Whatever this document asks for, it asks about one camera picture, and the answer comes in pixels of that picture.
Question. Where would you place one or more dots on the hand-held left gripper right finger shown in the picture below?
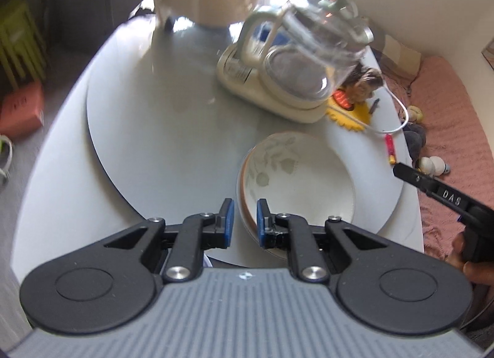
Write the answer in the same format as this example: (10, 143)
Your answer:
(262, 223)

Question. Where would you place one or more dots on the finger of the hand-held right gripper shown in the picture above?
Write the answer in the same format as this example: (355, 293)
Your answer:
(409, 173)

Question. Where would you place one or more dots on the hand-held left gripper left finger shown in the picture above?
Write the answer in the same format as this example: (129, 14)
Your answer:
(228, 223)

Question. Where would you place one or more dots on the leaf pattern plate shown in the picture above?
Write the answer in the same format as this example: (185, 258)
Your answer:
(301, 188)

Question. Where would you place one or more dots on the person's right hand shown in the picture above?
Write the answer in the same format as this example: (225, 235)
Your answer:
(476, 272)

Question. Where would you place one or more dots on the white penguin plush toy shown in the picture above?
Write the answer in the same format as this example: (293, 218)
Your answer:
(434, 165)

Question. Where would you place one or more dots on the pink lighter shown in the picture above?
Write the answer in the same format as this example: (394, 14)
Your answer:
(390, 149)

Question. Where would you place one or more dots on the dark plush toy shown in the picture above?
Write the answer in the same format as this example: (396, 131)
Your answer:
(416, 140)

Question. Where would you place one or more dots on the yellow plush toy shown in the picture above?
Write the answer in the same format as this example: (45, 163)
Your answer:
(415, 114)

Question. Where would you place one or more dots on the yellow sunflower coaster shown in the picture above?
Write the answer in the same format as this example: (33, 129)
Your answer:
(353, 116)

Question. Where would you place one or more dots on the brown figurine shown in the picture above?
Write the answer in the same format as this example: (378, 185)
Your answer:
(364, 82)

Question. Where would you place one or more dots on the plaid pillow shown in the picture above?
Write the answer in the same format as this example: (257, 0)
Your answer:
(399, 55)

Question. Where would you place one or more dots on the glass turntable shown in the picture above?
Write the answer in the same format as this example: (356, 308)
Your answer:
(154, 130)

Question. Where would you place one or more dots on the cream kettle base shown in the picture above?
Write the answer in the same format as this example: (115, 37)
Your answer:
(247, 76)

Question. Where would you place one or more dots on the glass kettle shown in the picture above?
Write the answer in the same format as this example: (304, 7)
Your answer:
(308, 41)

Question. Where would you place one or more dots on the green-top stool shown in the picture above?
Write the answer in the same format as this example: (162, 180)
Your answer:
(4, 157)

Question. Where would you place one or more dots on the orange box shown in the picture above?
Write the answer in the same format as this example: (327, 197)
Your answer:
(19, 111)

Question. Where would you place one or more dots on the stack of green stools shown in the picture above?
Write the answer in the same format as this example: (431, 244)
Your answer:
(19, 45)

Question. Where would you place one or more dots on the leaf wall poster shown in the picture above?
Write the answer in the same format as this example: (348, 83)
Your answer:
(489, 51)

